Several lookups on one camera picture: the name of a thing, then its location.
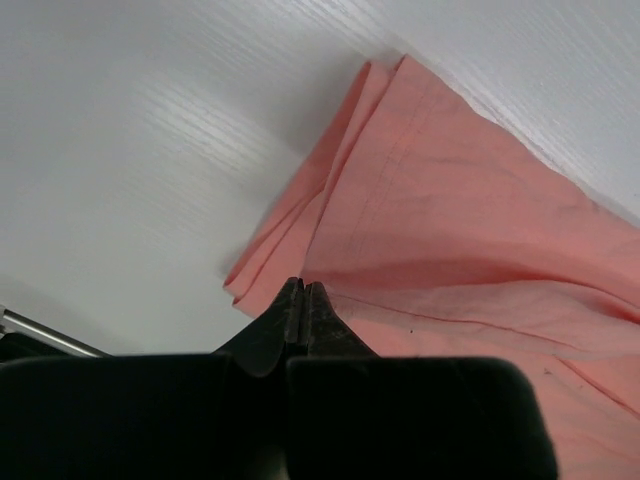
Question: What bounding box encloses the pink t shirt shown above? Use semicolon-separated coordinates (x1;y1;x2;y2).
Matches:
225;56;639;479

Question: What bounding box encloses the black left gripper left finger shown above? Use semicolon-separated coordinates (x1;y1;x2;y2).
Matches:
214;277;303;375

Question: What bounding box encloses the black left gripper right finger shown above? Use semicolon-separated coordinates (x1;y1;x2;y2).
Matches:
298;282;376;358

